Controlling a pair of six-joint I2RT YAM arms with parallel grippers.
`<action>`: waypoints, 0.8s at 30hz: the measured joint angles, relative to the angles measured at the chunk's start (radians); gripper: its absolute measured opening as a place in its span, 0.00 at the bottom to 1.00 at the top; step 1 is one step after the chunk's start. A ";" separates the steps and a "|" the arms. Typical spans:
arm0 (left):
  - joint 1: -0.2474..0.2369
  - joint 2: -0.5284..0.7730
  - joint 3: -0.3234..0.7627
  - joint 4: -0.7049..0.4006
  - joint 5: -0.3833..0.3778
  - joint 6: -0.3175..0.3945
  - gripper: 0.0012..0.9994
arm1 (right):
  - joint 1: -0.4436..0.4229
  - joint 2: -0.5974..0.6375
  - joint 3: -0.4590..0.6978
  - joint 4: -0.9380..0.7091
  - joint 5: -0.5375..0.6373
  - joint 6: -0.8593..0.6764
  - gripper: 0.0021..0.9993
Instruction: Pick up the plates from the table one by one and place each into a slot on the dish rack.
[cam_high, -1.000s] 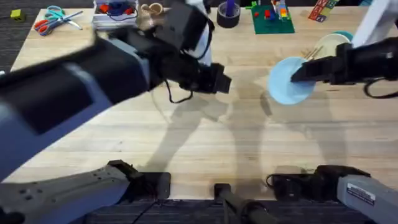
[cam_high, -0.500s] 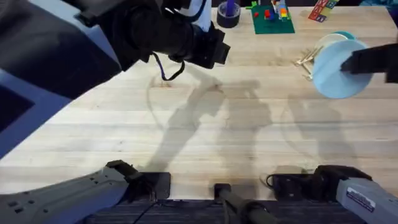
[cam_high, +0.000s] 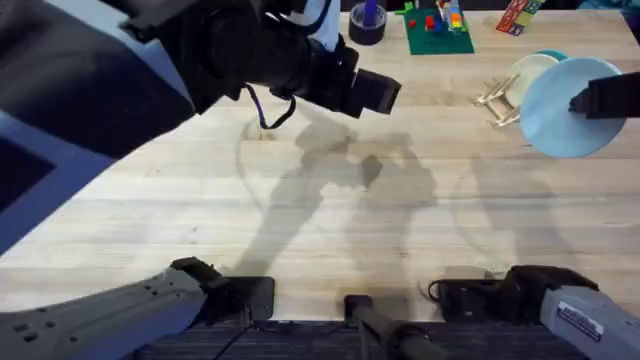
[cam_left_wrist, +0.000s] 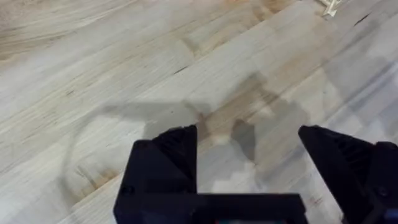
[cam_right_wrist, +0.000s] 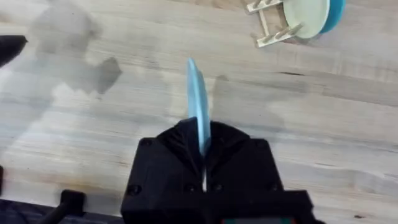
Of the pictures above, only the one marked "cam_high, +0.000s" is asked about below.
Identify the small wooden peg rack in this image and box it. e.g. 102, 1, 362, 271
472, 73, 524, 131

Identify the black tape roll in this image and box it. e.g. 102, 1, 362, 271
347, 2, 389, 47

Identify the black camera stand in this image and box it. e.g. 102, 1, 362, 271
343, 294, 451, 360

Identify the green board with toy blocks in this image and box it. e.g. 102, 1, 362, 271
394, 0, 476, 57

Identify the black rail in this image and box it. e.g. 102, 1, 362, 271
139, 319, 587, 360

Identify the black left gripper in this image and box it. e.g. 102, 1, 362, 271
119, 0, 402, 120

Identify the blue and black cable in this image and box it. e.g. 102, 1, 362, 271
243, 83, 298, 131

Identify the light blue plate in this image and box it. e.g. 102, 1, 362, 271
518, 57, 628, 160

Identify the colourful printed box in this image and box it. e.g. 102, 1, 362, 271
495, 0, 547, 38

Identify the teal plate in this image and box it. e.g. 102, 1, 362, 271
534, 48, 571, 64

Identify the white plate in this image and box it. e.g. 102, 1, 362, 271
504, 52, 561, 109

